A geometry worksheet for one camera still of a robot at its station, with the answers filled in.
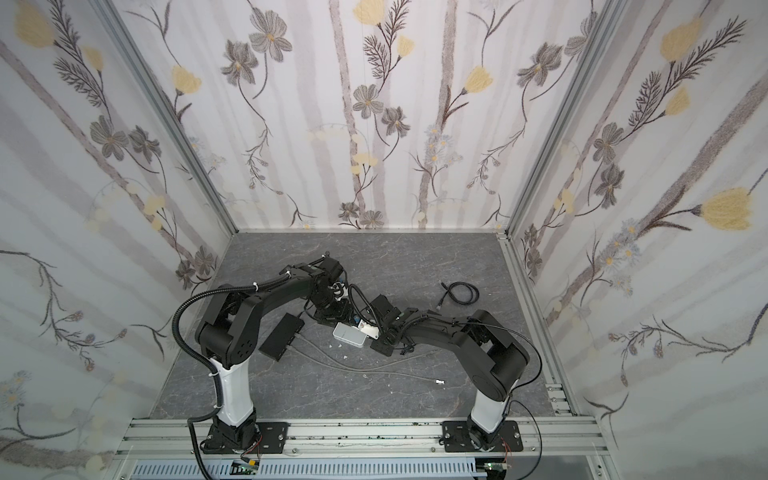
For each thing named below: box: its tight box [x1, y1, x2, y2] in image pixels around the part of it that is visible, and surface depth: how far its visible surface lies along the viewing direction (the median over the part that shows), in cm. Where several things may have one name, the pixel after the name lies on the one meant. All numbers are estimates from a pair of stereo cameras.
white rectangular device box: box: [332, 322, 367, 348], surface depth 92 cm
